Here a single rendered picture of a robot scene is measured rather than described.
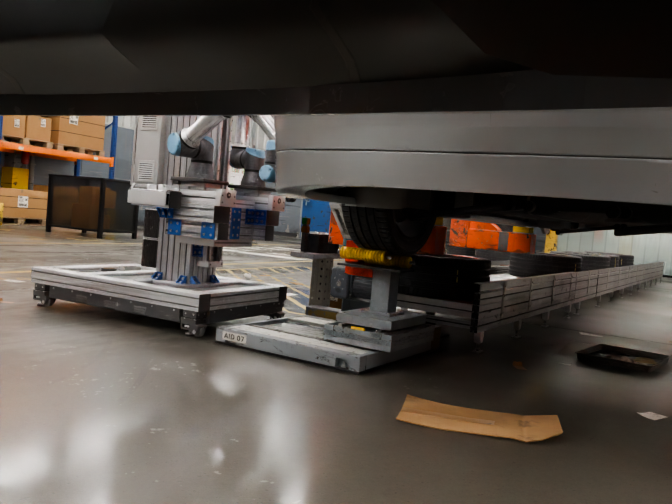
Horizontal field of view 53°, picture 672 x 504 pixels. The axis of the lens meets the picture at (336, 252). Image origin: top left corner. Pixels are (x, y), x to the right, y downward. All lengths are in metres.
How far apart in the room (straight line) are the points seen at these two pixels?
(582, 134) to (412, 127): 0.50
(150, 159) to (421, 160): 2.26
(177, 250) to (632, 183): 2.68
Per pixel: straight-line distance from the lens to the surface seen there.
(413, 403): 2.59
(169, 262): 4.01
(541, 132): 1.99
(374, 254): 3.20
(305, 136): 2.37
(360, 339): 3.15
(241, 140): 4.20
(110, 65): 0.92
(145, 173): 4.08
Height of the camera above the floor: 0.68
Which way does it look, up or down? 3 degrees down
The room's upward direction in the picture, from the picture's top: 5 degrees clockwise
